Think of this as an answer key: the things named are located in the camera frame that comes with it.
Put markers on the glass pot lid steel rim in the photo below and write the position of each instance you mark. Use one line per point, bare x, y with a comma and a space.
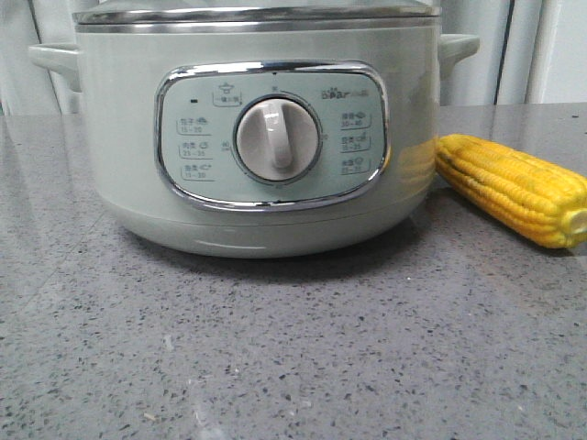
148, 12

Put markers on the yellow corn cob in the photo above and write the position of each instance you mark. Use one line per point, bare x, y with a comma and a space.
538, 199

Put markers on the light green electric cooking pot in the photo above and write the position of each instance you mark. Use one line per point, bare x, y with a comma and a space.
163, 102

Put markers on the beige timer dial knob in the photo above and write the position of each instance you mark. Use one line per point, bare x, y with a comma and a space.
277, 139

